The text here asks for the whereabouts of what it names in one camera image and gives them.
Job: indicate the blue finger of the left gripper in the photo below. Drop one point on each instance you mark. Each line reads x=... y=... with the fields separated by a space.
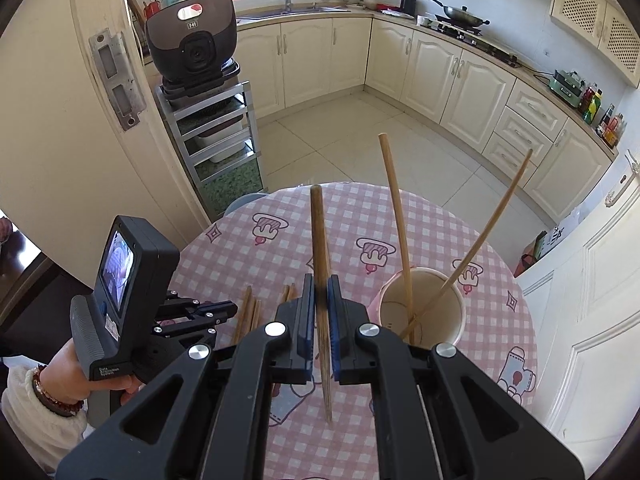
x=179 y=323
x=177 y=303

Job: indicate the black wok on stove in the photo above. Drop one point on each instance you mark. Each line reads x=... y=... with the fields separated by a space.
x=462 y=15

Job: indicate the pink cylindrical utensil cup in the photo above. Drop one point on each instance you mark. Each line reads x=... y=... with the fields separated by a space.
x=443 y=322

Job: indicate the kitchen cabinets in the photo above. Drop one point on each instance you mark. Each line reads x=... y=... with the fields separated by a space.
x=604 y=25
x=490 y=108

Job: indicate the lower kitchen cabinets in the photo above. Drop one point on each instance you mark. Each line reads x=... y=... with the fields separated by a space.
x=490 y=108

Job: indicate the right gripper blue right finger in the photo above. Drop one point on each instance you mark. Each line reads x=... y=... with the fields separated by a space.
x=350 y=364

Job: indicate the pink checkered tablecloth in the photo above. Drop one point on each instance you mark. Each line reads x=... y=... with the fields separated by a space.
x=266 y=245

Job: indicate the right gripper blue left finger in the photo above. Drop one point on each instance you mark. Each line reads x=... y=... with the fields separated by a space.
x=295 y=360

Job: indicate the dark rice cooker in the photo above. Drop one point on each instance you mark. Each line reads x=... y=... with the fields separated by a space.
x=192 y=44

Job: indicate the green toaster appliance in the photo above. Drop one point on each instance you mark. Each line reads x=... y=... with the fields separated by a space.
x=568 y=86

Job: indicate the door handle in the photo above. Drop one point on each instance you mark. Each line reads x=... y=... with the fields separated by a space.
x=626 y=180

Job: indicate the upper kitchen cabinets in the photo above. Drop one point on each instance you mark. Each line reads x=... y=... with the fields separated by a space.
x=604 y=25

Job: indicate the green bottle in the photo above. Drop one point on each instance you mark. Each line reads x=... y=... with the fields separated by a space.
x=593 y=107

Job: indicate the white door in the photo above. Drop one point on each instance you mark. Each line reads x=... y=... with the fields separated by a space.
x=584 y=299

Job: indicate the gas stove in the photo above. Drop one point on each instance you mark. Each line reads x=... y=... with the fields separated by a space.
x=473 y=38

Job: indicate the person left hand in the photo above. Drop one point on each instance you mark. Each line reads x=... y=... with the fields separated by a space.
x=64 y=380

